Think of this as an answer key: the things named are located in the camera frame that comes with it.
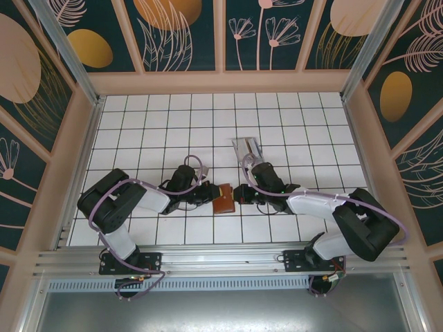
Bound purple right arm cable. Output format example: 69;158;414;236
241;154;412;247

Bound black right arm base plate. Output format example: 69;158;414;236
282;249;347;274

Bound brown leather card holder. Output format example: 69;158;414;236
211;184;237;215

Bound wall panel pink fern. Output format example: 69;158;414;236
394;127;443;247

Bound wall panel single pink flower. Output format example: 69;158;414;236
0;113;48;253

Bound clear plastic card case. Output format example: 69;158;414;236
230;136;263;166

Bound aluminium frame post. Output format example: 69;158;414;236
29;0;105;107
341;0;415;101

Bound wall panel pink flowers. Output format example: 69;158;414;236
224;0;312;73

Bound wall panel gold oval fern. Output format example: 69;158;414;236
363;0;443;148

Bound dark framed picture left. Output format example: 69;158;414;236
0;0;76;156

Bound grey metal sheet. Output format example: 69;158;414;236
20;290;423;332

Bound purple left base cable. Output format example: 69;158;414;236
116;270;167;302

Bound wall panel pink oval grass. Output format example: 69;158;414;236
304;0;392;73

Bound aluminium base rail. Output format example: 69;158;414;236
33;243;413;277

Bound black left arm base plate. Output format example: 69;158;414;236
98;252;163;276

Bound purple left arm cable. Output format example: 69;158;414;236
89;154;205;257

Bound aluminium side rail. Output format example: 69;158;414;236
53;96;105;250

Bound slotted grey cable duct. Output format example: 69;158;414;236
46;276;402;292

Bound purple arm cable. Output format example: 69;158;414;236
241;154;412;247
89;154;205;257

